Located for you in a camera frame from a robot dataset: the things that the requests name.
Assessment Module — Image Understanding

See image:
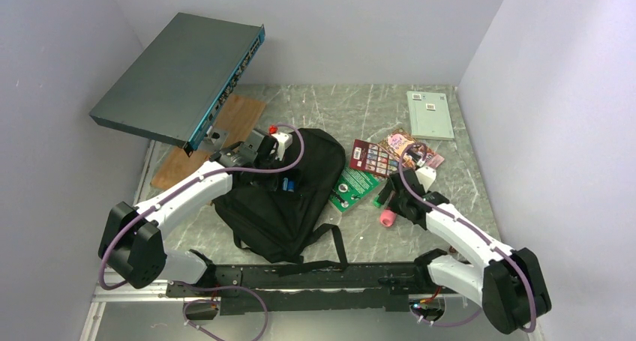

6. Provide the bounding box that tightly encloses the pink marker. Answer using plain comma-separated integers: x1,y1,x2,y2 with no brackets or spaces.
379,208,398,228

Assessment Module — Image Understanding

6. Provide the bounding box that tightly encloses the green book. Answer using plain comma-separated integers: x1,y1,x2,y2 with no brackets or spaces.
329,167,384,213

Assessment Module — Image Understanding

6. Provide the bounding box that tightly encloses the blue marker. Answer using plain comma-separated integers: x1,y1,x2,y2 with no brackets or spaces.
281,178,296,192

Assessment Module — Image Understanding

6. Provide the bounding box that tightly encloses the black student backpack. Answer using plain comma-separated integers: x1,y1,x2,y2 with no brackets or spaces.
213,128,349,276

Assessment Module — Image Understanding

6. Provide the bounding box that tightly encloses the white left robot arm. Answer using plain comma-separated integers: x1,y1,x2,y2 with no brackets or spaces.
98,125,305,296

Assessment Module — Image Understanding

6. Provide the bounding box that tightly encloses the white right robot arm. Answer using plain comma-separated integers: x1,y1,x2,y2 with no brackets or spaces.
376,169,552,334

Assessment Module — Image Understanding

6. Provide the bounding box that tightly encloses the brown wooden board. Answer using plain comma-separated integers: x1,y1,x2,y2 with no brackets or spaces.
151,94,266,190

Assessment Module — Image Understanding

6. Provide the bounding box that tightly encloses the dark red picture book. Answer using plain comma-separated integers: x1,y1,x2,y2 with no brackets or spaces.
349,139,398,178

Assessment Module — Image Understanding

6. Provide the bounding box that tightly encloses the pink illustrated book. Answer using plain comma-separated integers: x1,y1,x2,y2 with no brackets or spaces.
378,128,445,169

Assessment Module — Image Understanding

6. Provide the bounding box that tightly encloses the pale green notebook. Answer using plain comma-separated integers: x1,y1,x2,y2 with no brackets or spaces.
406,91,455,141

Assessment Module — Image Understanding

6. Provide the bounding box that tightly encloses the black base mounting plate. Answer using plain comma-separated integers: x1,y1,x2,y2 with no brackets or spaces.
166,262,450,316

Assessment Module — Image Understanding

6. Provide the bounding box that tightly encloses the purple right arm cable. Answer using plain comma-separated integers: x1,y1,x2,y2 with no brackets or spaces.
397,141,539,334

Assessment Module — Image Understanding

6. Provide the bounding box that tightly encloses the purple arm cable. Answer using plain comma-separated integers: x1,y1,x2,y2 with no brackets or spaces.
397,141,539,334
97,124,305,341

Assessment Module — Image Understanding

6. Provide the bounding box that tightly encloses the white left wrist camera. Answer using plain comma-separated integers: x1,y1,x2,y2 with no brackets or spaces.
268,125,293,161

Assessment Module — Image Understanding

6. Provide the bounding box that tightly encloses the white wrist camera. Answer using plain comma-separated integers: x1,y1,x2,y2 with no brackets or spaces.
268,125,293,161
415,166,437,191

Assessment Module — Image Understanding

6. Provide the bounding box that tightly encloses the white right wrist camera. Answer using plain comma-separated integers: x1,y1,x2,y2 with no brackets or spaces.
415,166,437,191

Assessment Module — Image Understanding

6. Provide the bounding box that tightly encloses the grey metal stand bracket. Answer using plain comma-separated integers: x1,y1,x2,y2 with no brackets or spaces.
198,127,229,154

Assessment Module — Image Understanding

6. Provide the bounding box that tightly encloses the grey network switch box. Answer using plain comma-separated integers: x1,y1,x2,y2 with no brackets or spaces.
89,13,266,154

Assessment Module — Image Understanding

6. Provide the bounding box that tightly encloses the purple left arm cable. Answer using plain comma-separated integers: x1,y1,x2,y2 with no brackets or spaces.
97,124,305,341

